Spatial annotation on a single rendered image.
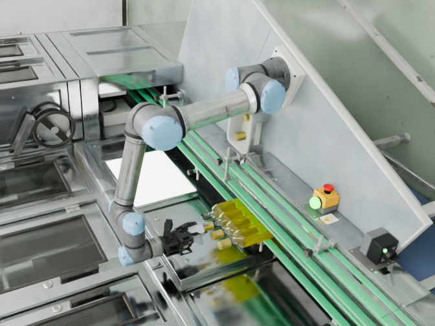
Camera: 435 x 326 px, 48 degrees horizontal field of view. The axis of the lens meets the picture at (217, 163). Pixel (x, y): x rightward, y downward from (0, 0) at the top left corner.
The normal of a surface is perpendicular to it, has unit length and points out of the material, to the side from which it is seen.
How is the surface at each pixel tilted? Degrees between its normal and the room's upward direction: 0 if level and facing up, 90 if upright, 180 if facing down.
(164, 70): 90
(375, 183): 0
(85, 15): 90
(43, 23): 90
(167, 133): 82
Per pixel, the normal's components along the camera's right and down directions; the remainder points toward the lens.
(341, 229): 0.09, -0.83
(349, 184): -0.86, 0.21
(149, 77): 0.50, 0.51
